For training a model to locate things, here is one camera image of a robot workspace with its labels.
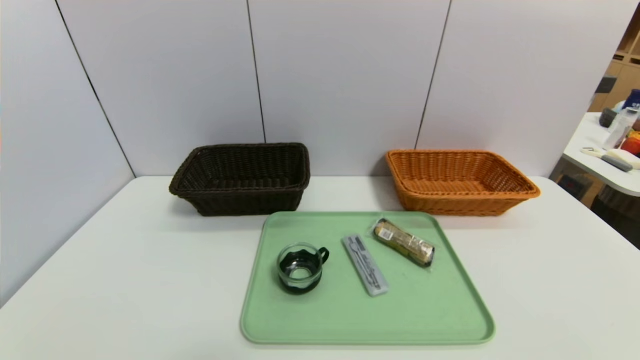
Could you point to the clear plastic bottle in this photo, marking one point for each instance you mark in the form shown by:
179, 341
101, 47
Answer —
619, 129

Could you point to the glass cup with black holder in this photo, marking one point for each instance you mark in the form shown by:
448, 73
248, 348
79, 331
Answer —
300, 272

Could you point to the green plastic tray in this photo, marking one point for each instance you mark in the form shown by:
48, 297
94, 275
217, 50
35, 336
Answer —
410, 310

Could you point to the plastic food roll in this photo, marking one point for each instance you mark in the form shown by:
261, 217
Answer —
405, 242

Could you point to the blue object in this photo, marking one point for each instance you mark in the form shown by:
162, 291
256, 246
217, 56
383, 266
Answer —
634, 99

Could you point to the dark brown wicker basket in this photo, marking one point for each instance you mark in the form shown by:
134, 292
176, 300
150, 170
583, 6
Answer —
240, 200

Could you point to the orange wicker basket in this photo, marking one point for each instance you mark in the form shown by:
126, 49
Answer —
450, 202

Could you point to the white round-edged side table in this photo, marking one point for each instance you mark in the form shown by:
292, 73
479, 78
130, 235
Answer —
590, 145

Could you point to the orange round object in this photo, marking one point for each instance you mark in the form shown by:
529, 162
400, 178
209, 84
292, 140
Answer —
632, 144

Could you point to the grey translucent cutlery case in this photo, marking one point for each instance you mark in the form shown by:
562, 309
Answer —
366, 267

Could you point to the dark low cabinet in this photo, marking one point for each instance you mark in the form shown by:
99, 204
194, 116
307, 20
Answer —
575, 186

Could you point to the small dark cup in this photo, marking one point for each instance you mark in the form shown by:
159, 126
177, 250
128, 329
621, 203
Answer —
607, 118

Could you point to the wooden shelf unit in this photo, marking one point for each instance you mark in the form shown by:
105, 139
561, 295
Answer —
622, 75

